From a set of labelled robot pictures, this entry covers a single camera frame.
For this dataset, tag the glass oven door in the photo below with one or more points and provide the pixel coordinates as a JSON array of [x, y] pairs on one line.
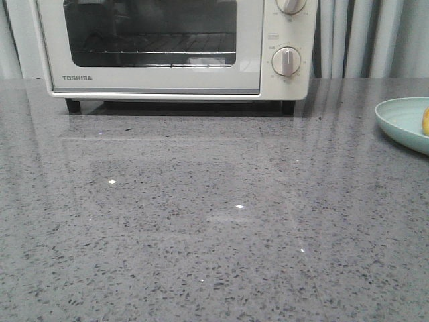
[[65, 23]]

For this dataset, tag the grey curtain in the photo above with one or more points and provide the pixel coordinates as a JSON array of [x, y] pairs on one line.
[[371, 39]]

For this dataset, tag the metal wire oven rack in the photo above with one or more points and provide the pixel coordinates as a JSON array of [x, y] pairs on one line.
[[210, 43]]

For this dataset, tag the lower oven control knob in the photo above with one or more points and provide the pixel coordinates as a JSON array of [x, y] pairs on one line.
[[286, 61]]

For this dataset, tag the white Toshiba toaster oven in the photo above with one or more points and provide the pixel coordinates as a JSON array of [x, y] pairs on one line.
[[279, 30]]

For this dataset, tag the light green plate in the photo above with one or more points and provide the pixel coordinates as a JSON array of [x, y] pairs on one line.
[[401, 119]]

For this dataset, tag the golden croissant bread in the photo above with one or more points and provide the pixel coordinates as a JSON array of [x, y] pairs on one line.
[[425, 122]]

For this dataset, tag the upper oven control knob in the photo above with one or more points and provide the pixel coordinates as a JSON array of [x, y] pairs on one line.
[[290, 7]]

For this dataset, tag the oven control knob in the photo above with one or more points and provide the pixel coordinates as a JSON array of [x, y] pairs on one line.
[[290, 7], [286, 61]]

